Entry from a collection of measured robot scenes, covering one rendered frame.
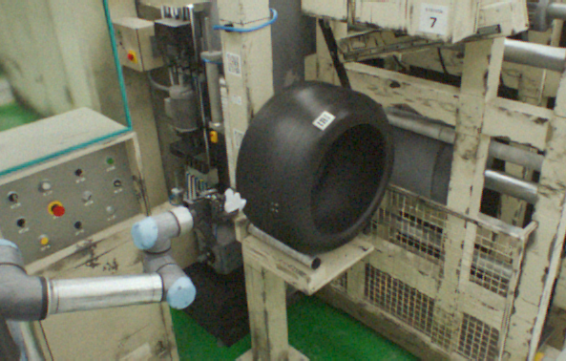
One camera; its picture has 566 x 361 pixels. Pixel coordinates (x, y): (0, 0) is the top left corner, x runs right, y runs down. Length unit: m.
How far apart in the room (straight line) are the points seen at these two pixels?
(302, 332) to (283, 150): 1.49
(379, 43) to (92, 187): 1.16
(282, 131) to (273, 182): 0.16
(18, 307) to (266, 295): 1.32
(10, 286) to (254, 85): 1.05
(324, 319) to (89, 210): 1.42
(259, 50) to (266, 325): 1.23
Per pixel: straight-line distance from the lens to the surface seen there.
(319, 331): 2.97
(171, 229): 1.50
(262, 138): 1.72
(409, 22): 1.75
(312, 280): 1.95
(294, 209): 1.69
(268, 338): 2.60
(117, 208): 2.25
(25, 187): 2.06
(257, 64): 1.95
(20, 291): 1.32
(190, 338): 3.01
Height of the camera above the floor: 2.08
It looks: 29 degrees down
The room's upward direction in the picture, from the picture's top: 2 degrees counter-clockwise
